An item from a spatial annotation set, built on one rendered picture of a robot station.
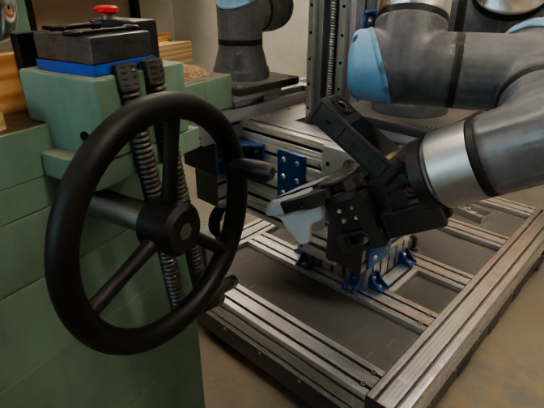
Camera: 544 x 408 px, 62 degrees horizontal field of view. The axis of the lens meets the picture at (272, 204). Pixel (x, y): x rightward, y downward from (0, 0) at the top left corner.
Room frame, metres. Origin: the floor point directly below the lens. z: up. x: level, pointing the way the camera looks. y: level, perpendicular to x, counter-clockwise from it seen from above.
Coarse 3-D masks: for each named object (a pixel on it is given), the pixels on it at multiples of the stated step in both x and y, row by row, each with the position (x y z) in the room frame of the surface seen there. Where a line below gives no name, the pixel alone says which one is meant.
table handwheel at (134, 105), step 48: (144, 96) 0.43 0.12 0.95; (192, 96) 0.47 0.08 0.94; (96, 144) 0.37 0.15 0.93; (96, 192) 0.49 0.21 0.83; (240, 192) 0.54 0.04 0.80; (48, 240) 0.32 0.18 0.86; (144, 240) 0.41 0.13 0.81; (192, 240) 0.43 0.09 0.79; (48, 288) 0.32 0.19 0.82; (96, 336) 0.33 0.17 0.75; (144, 336) 0.38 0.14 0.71
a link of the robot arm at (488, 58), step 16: (480, 32) 0.47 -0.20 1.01; (512, 32) 0.48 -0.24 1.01; (528, 32) 0.46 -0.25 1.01; (464, 48) 0.45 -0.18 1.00; (480, 48) 0.45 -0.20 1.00; (496, 48) 0.44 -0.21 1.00; (512, 48) 0.44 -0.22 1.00; (528, 48) 0.43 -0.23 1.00; (464, 64) 0.44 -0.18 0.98; (480, 64) 0.44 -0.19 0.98; (496, 64) 0.43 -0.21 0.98; (512, 64) 0.43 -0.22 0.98; (528, 64) 0.41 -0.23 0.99; (464, 80) 0.44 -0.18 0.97; (480, 80) 0.43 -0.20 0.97; (496, 80) 0.43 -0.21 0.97; (512, 80) 0.41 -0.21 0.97; (464, 96) 0.44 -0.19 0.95; (480, 96) 0.44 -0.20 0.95; (496, 96) 0.42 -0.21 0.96
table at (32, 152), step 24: (216, 96) 0.80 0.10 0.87; (24, 120) 0.54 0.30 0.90; (0, 144) 0.47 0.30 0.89; (24, 144) 0.50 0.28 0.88; (48, 144) 0.52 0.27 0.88; (192, 144) 0.60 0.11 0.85; (0, 168) 0.47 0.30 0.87; (24, 168) 0.49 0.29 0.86; (48, 168) 0.50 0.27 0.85; (120, 168) 0.49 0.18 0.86
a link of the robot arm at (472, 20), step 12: (468, 0) 0.85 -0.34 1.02; (480, 0) 0.81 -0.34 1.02; (492, 0) 0.80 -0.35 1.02; (504, 0) 0.79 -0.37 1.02; (516, 0) 0.78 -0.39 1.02; (528, 0) 0.78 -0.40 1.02; (540, 0) 0.78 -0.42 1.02; (468, 12) 0.84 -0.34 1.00; (480, 12) 0.82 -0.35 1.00; (492, 12) 0.80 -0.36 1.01; (504, 12) 0.78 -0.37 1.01; (516, 12) 0.78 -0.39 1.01; (528, 12) 0.78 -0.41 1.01; (540, 12) 0.80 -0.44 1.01; (468, 24) 0.83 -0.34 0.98; (480, 24) 0.82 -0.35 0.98; (492, 24) 0.81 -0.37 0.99; (504, 24) 0.80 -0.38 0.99
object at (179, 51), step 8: (184, 40) 0.99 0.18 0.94; (160, 48) 0.91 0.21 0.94; (168, 48) 0.93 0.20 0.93; (176, 48) 0.95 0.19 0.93; (184, 48) 0.97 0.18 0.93; (160, 56) 0.91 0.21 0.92; (168, 56) 0.93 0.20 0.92; (176, 56) 0.95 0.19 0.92; (184, 56) 0.96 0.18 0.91; (192, 56) 0.99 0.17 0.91
